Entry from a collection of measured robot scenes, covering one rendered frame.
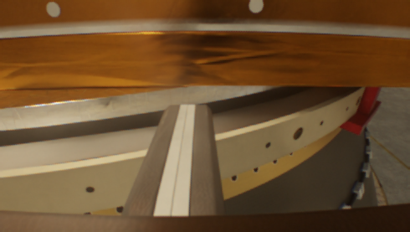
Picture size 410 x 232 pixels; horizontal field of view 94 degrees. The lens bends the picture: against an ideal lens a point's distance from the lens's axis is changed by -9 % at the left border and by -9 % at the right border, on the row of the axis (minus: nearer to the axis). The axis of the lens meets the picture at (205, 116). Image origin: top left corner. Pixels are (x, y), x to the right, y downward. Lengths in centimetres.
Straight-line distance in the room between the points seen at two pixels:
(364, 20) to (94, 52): 22
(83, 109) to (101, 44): 5
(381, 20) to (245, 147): 16
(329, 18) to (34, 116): 25
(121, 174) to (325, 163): 32
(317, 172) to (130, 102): 30
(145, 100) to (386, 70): 22
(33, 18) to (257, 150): 22
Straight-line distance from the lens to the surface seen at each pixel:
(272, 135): 20
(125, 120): 21
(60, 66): 22
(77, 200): 19
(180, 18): 17
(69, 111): 20
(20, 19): 23
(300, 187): 35
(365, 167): 58
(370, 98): 38
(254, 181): 28
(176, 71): 18
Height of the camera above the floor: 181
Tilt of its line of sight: 29 degrees down
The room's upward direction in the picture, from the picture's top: straight up
